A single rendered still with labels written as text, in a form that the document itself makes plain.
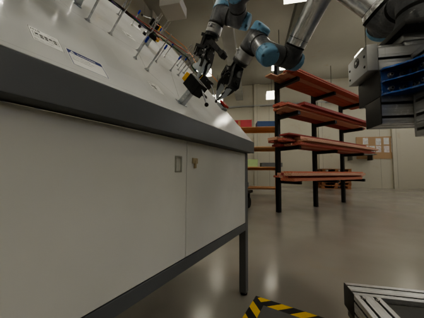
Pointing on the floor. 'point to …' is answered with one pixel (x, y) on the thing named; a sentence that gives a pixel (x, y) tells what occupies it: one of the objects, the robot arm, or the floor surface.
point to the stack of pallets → (334, 182)
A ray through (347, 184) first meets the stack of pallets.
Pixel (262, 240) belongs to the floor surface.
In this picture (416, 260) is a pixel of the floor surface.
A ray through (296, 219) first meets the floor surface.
